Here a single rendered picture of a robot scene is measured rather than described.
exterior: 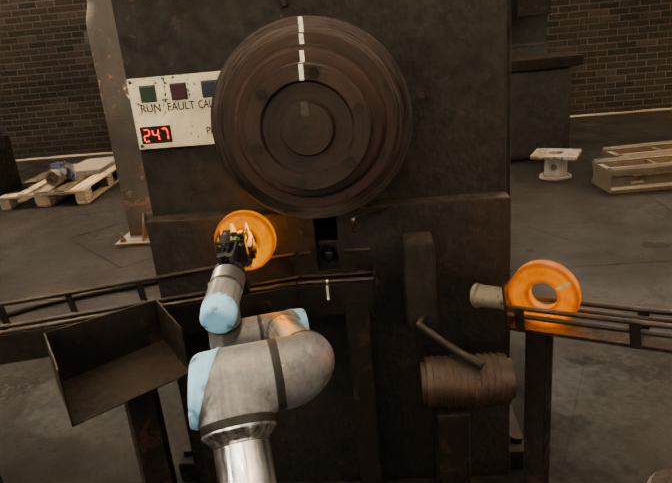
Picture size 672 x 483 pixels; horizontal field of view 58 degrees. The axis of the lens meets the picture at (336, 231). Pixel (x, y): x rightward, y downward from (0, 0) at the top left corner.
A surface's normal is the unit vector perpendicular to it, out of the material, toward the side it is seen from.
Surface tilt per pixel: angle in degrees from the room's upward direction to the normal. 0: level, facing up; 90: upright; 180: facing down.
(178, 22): 90
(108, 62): 90
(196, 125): 90
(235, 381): 47
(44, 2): 90
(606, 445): 0
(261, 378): 61
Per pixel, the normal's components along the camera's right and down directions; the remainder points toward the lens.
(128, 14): -0.05, 0.33
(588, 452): -0.09, -0.94
